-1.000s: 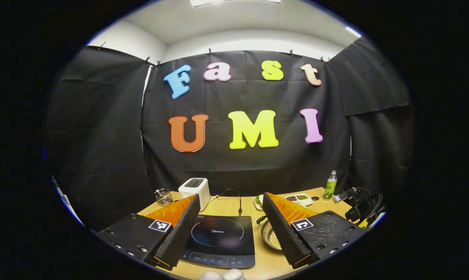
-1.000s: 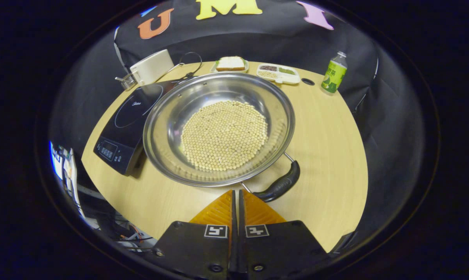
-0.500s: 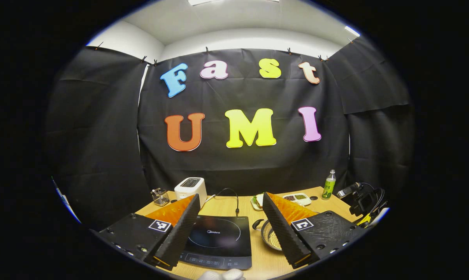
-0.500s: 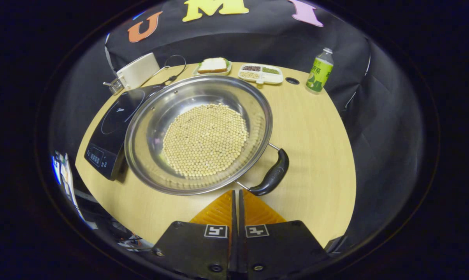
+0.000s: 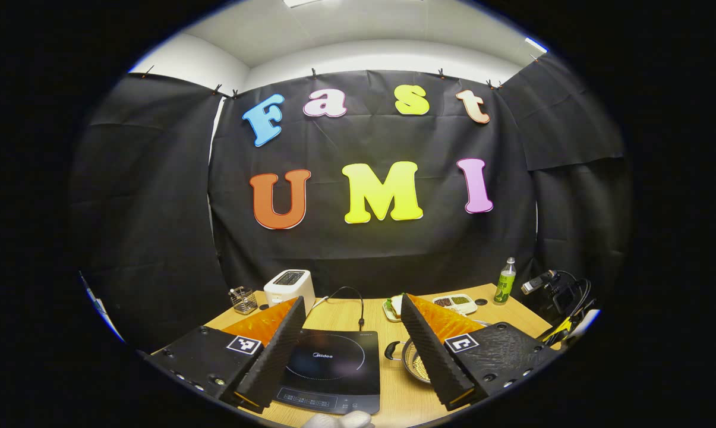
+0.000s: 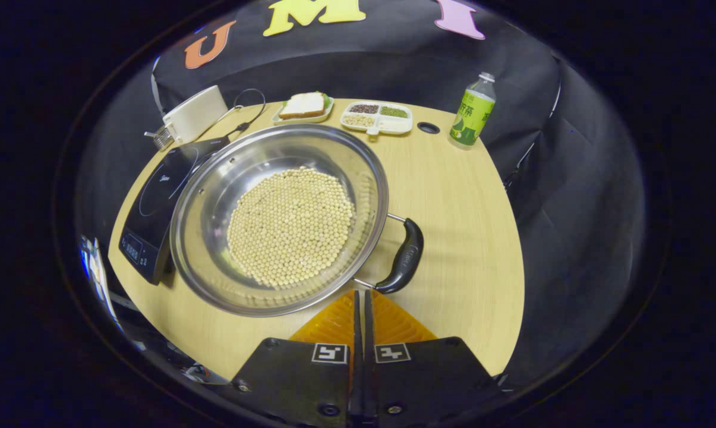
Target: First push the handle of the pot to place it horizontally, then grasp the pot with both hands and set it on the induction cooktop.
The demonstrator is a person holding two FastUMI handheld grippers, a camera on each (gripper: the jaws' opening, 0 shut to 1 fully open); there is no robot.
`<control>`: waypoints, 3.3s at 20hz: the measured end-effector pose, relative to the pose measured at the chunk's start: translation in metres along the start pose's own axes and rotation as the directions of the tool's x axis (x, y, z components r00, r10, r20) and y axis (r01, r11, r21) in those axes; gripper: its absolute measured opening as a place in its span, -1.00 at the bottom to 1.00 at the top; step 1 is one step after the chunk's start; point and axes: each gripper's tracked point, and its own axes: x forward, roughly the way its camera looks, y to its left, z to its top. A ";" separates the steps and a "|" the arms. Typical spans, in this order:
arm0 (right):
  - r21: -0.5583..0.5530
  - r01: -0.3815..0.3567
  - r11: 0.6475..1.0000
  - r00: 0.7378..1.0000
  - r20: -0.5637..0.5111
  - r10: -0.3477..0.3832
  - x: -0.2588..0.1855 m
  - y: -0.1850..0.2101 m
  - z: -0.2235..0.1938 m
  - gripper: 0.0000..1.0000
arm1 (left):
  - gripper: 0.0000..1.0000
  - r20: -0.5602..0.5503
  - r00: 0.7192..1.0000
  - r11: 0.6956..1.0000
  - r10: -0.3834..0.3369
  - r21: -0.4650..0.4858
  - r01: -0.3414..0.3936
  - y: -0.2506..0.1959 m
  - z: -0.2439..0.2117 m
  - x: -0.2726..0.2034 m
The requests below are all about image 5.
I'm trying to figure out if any black power cable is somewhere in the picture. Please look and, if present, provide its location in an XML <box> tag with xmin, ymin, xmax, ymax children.
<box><xmin>313</xmin><ymin>287</ymin><xmax>365</xmax><ymax>331</ymax></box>

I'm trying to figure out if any green drink bottle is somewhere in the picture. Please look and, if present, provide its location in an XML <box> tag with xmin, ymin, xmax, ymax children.
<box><xmin>493</xmin><ymin>257</ymin><xmax>517</xmax><ymax>306</ymax></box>

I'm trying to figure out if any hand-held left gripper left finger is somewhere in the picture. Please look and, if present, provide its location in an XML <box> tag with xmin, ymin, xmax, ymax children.
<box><xmin>147</xmin><ymin>296</ymin><xmax>307</xmax><ymax>414</ymax></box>

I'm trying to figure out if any small wire basket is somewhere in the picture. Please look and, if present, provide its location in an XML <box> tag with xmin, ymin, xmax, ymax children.
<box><xmin>229</xmin><ymin>287</ymin><xmax>258</xmax><ymax>314</ymax></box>

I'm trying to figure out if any black induction cooktop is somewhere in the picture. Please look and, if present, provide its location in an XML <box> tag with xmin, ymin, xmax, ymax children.
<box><xmin>275</xmin><ymin>329</ymin><xmax>381</xmax><ymax>415</ymax></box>

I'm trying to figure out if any steel pot with black handle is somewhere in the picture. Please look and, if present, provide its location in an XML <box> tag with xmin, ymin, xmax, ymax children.
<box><xmin>384</xmin><ymin>321</ymin><xmax>492</xmax><ymax>384</ymax></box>

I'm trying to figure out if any white divided dish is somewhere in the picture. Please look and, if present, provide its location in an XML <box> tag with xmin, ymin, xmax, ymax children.
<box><xmin>432</xmin><ymin>294</ymin><xmax>478</xmax><ymax>316</ymax></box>

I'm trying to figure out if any white toaster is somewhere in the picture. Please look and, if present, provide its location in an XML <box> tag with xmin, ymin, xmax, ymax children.
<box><xmin>264</xmin><ymin>269</ymin><xmax>316</xmax><ymax>316</ymax></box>

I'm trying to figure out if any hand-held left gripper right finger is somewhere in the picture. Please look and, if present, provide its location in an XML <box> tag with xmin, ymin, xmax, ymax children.
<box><xmin>400</xmin><ymin>293</ymin><xmax>560</xmax><ymax>411</ymax></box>

